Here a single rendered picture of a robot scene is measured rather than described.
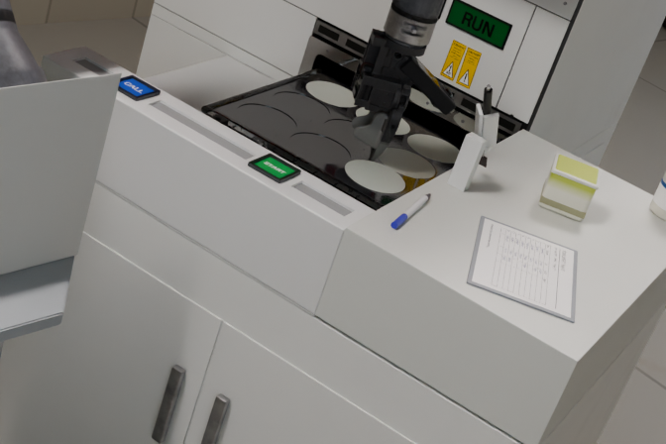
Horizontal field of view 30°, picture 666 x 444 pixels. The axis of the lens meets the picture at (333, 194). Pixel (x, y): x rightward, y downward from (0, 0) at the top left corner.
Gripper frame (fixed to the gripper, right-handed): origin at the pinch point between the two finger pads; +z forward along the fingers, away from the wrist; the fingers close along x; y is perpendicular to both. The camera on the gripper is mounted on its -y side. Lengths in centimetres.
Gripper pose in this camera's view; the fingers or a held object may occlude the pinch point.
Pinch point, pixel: (378, 153)
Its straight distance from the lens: 202.2
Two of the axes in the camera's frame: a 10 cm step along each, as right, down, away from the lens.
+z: -2.9, 8.5, 4.4
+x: 0.7, 4.8, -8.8
